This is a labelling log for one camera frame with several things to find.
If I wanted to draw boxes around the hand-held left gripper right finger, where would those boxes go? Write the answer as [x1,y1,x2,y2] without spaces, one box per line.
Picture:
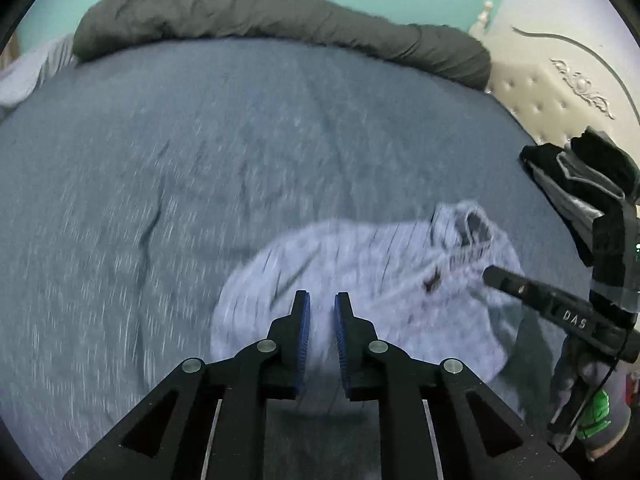
[334,292,582,480]

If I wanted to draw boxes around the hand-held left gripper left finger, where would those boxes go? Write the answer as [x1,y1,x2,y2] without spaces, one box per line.
[62,290,311,480]

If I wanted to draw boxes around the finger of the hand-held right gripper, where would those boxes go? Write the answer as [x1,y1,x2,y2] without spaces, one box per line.
[482,265,557,318]

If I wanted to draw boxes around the light plaid shorts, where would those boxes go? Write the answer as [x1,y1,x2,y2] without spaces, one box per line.
[210,200,527,413]

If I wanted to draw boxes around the stack of folded dark clothes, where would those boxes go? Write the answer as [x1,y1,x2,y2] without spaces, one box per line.
[518,127,640,267]

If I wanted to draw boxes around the person's right hand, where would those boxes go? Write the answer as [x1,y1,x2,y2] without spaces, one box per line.
[547,332,634,462]

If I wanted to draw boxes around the blue-grey bed sheet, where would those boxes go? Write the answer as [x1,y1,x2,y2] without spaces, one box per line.
[0,37,596,480]

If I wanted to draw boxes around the cream tufted headboard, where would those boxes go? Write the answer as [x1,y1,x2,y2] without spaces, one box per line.
[469,0,640,211]

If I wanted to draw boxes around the dark grey rolled duvet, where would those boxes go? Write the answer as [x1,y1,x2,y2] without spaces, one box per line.
[72,0,493,92]

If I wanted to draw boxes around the light grey cloth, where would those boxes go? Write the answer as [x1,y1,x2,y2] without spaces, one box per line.
[0,35,79,122]

